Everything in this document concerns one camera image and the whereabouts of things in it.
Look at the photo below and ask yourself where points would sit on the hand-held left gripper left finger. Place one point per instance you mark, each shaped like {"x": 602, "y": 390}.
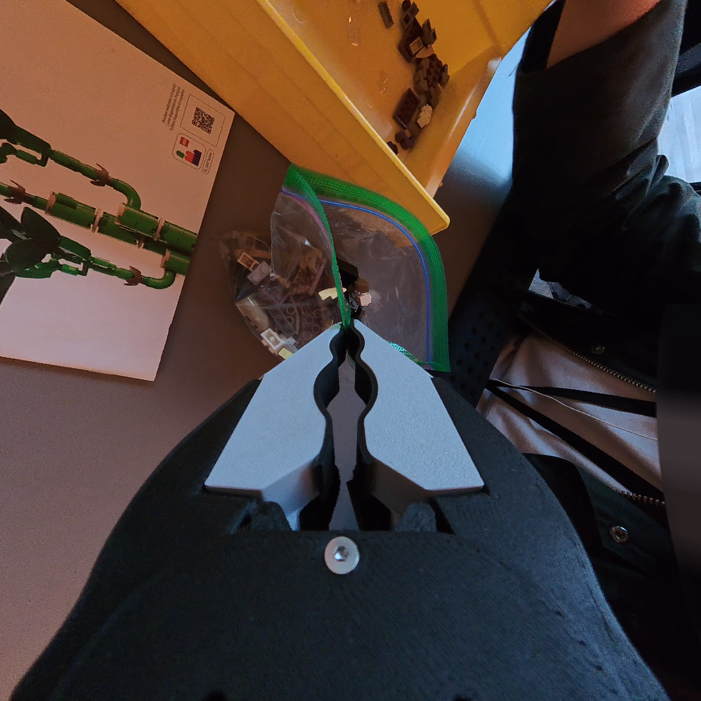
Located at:
{"x": 268, "y": 438}

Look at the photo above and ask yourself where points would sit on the person's dark jacket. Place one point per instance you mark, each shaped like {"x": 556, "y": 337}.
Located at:
{"x": 591, "y": 191}

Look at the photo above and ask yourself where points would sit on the toy instruction booklet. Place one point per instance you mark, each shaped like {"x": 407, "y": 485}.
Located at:
{"x": 109, "y": 306}

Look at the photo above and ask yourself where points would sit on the clear zip bag green seal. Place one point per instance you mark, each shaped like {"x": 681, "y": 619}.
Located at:
{"x": 383, "y": 257}

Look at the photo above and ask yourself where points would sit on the yellow plastic bin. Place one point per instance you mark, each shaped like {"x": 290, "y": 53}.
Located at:
{"x": 274, "y": 71}

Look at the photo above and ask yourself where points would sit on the pile of mixed toy bricks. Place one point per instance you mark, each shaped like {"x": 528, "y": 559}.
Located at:
{"x": 285, "y": 306}

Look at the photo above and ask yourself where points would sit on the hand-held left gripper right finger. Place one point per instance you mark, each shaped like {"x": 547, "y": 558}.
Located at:
{"x": 421, "y": 438}

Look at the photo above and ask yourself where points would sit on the grey desk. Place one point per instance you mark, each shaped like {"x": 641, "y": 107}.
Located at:
{"x": 82, "y": 465}

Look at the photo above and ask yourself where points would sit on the small toy bricks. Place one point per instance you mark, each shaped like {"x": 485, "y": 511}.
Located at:
{"x": 408, "y": 107}

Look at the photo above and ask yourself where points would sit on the person's pale garment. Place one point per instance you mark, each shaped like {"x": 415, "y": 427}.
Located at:
{"x": 547, "y": 372}

